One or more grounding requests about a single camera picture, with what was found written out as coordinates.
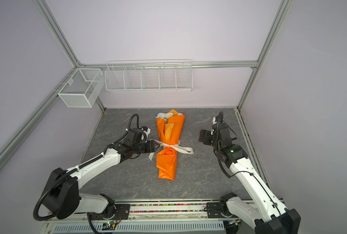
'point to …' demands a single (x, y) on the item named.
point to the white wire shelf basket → (149, 75)
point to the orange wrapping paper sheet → (169, 131)
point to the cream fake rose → (168, 115)
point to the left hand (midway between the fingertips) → (157, 147)
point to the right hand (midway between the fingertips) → (207, 133)
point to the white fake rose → (161, 115)
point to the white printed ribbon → (184, 149)
